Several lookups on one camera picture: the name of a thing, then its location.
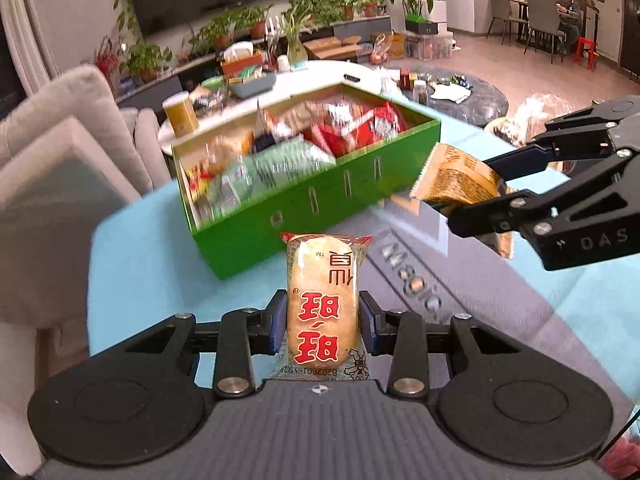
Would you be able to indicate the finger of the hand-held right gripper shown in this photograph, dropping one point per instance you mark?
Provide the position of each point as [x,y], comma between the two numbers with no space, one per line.
[590,130]
[500,212]

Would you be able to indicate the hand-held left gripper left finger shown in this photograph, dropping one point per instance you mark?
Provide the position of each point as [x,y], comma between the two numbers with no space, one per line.
[277,320]

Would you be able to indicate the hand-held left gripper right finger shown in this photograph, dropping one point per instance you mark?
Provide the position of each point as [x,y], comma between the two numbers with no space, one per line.
[367,320]

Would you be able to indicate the golden brown snack packet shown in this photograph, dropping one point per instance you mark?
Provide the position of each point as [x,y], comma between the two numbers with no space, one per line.
[455,175]

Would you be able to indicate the pale rice cracker packet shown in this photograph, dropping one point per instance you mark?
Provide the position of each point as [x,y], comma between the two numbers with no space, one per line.
[322,280]

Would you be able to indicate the green cardboard box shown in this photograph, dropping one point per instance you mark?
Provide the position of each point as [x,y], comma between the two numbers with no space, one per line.
[300,200]

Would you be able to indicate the pale green snack packet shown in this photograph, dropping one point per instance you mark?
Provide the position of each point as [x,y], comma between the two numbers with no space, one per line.
[280,165]

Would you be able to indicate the clear plastic wrapped bundle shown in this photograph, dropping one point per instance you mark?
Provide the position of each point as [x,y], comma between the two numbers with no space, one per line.
[530,115]

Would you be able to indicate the red stool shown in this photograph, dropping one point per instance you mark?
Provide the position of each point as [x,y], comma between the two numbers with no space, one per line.
[585,50]

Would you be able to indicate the dark marble round table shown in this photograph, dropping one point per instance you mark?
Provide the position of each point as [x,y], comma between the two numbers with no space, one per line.
[480,105]

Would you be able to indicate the grey dining chair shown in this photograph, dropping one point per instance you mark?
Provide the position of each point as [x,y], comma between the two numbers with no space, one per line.
[545,17]
[502,7]

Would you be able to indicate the white paper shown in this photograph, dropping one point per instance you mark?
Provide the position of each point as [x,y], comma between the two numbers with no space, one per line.
[450,94]

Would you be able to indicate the brown spice jar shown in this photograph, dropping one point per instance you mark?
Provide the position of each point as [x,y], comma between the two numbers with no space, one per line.
[420,92]

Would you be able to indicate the red small box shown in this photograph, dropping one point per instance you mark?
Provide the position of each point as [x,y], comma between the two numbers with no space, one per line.
[407,79]

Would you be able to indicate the clear plastic bag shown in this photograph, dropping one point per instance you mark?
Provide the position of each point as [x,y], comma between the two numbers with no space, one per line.
[390,89]

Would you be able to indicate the clear storage boxes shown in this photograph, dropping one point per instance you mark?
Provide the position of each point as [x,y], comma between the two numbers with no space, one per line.
[430,46]

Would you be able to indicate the white appliance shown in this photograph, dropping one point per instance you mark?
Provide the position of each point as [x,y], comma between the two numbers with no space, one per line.
[439,15]

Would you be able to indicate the yellow carton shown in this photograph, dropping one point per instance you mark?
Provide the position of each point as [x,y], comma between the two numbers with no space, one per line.
[398,45]

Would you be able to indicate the green black planter box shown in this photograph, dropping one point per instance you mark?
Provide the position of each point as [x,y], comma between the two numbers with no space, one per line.
[420,26]

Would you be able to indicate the small black remote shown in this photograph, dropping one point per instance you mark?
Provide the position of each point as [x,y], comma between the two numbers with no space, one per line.
[351,78]

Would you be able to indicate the yellow canister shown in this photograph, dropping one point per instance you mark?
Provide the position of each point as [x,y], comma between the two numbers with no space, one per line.
[181,115]

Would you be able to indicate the white round table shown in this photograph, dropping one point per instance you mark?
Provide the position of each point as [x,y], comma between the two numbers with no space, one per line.
[310,80]

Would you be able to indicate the blue snack basket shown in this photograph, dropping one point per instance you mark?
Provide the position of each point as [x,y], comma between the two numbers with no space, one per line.
[252,87]

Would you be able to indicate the open cardboard box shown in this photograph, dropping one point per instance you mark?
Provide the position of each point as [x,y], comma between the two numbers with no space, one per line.
[330,50]

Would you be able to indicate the potted green plant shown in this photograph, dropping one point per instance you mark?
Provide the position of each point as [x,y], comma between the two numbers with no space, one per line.
[315,10]
[147,57]
[217,32]
[345,5]
[371,2]
[255,20]

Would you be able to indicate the white cup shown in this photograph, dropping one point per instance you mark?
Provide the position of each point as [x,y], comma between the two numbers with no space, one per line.
[283,63]

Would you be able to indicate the orange tissue box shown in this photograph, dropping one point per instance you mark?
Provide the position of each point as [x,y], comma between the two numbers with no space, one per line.
[242,65]

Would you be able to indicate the glass vase with plant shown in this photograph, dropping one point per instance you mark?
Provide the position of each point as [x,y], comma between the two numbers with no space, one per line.
[296,52]

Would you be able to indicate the grey television cabinet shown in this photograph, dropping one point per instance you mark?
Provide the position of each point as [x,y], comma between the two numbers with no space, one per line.
[150,87]

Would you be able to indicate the beige sofa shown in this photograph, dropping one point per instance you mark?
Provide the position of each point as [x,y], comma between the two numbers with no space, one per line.
[65,160]

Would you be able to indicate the red flower arrangement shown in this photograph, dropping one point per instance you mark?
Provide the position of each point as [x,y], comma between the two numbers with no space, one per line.
[107,60]

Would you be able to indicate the dark glass window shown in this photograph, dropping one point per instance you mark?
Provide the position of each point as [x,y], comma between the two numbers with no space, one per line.
[7,80]

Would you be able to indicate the white curtain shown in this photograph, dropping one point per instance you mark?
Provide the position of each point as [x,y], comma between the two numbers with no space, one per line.
[30,35]

